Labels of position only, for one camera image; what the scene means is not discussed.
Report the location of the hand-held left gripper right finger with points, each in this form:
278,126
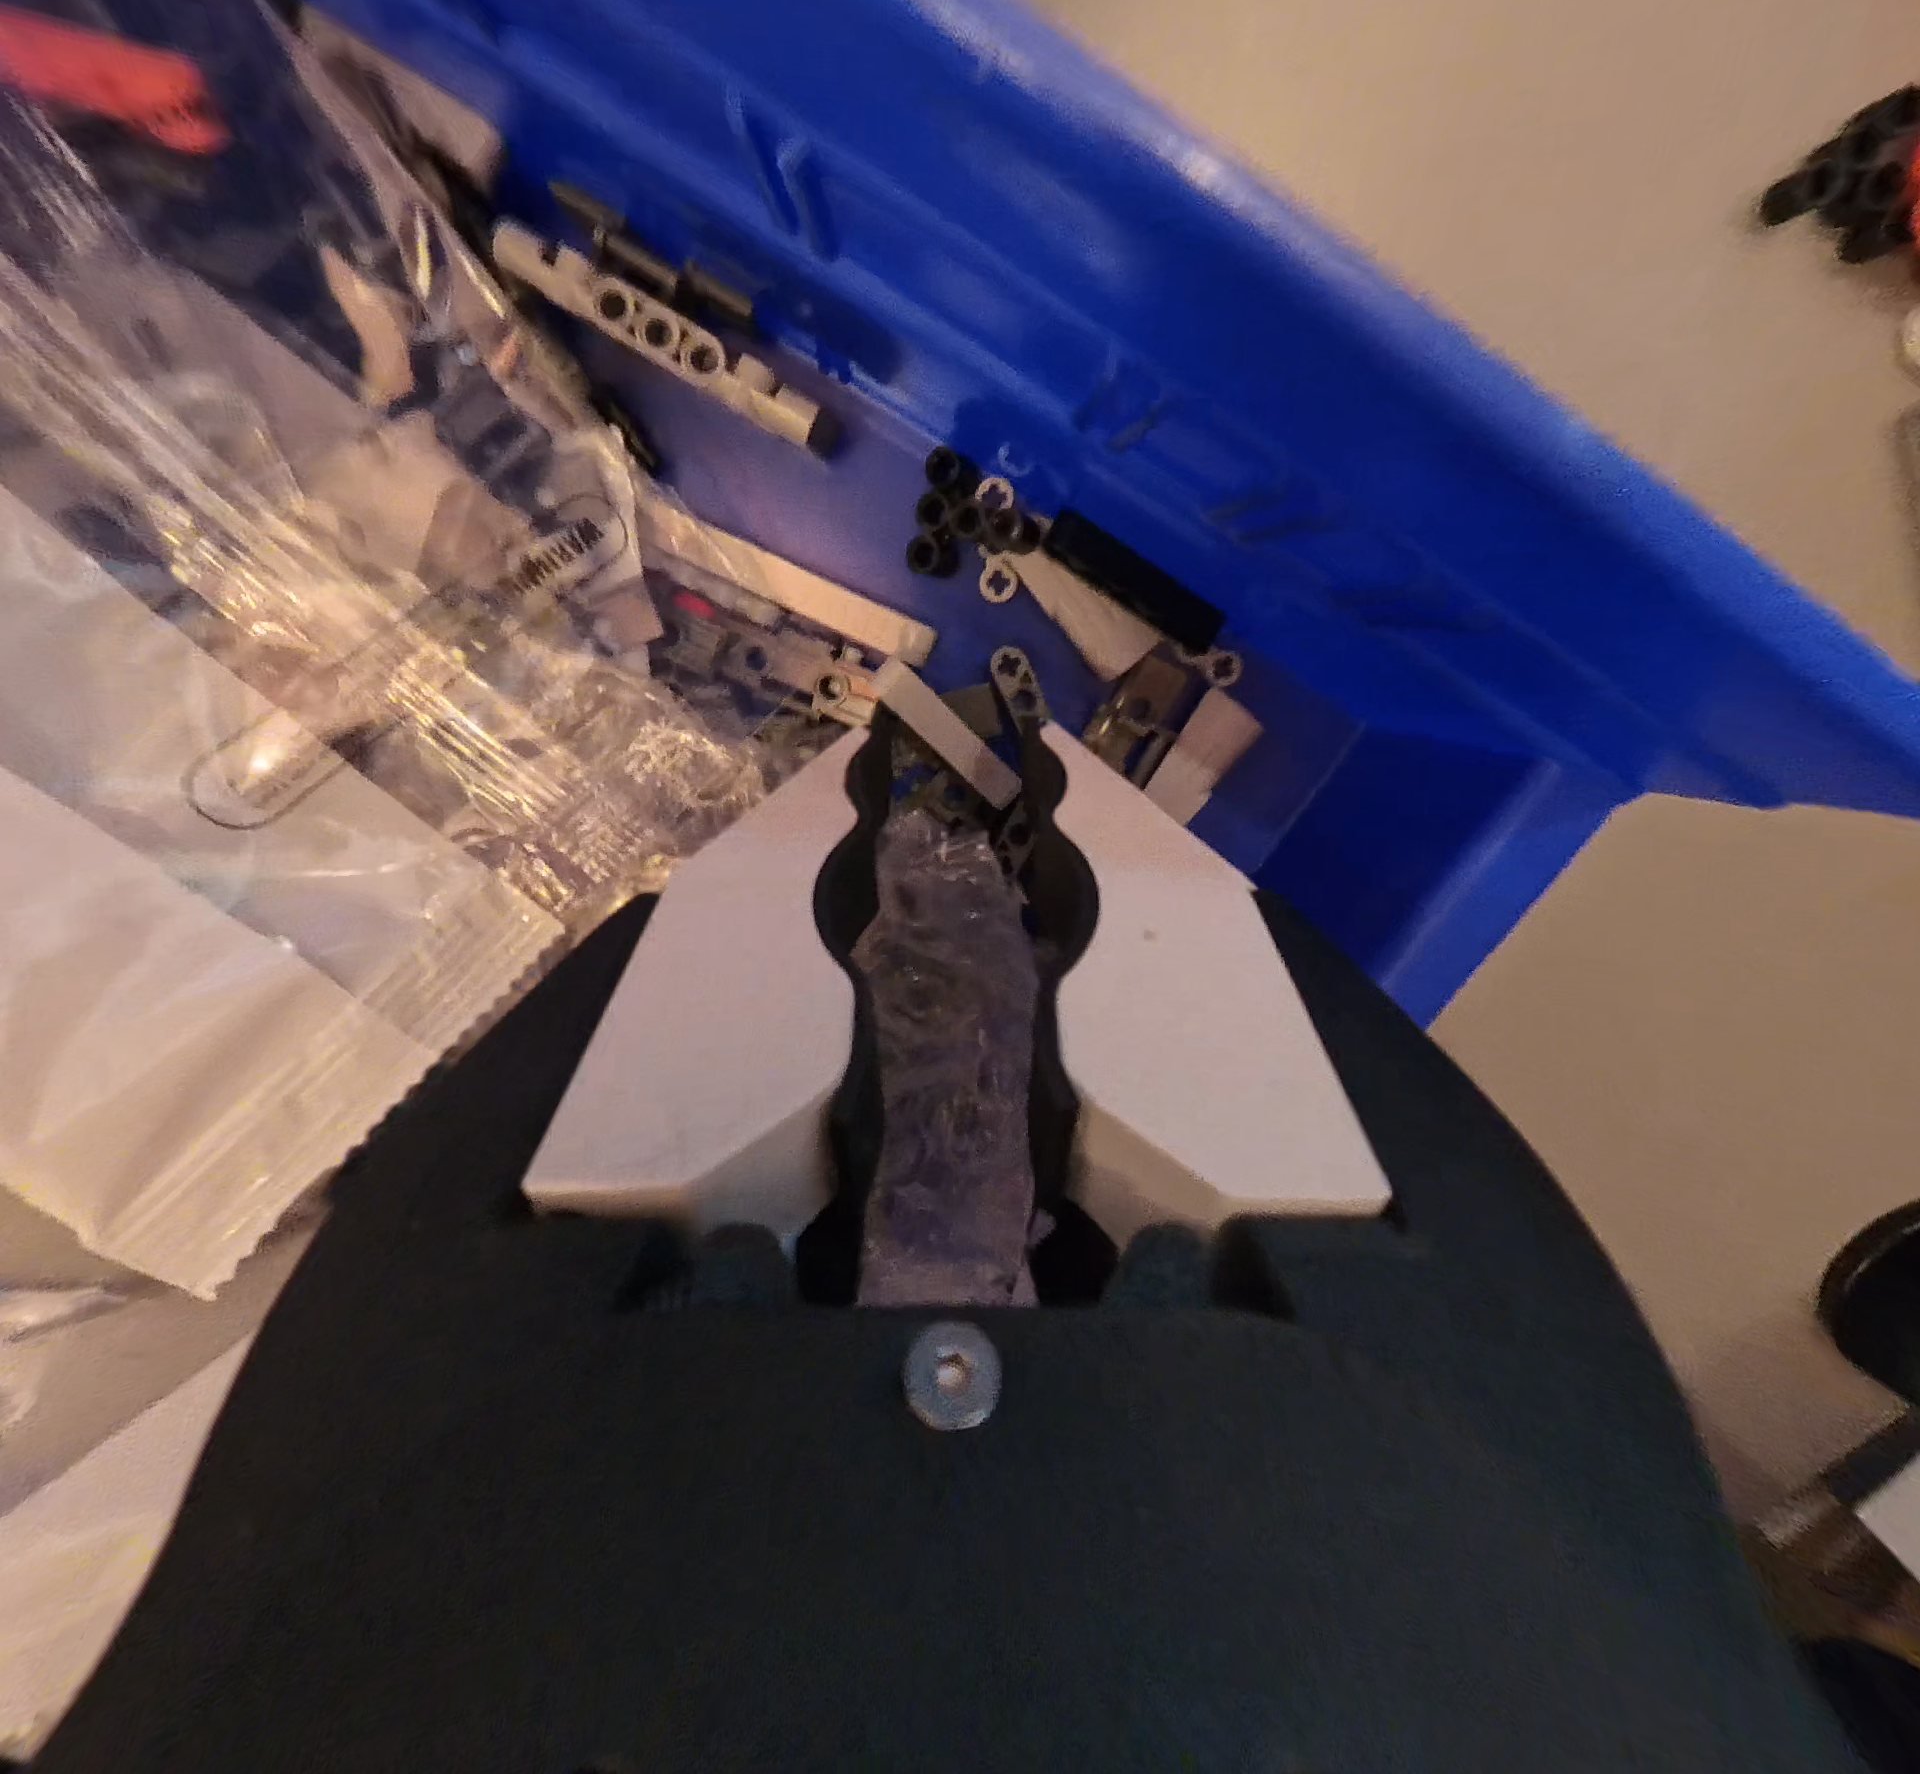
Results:
1214,1054

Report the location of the cluster of black connectors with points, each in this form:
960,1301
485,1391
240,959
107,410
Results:
976,515

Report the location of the white angled piece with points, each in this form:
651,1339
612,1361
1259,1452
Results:
1201,748

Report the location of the short black beam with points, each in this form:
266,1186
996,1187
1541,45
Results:
1134,583

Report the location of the blue plastic bin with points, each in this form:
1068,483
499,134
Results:
1201,394

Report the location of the black holed beam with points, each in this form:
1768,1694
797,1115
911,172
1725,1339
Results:
1025,755

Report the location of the black angled piece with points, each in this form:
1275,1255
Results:
1846,164

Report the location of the white sealed packet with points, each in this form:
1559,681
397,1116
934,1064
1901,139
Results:
181,1025

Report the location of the light grey short beam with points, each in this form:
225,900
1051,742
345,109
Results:
936,720

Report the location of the black spoked wheel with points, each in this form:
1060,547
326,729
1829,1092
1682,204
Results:
1886,1294

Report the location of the red plastic piece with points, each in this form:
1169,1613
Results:
107,69

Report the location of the clear plastic bag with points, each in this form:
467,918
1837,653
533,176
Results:
300,454

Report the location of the long grey holed beam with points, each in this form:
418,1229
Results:
647,311

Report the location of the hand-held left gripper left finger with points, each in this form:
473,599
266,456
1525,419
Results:
692,1054

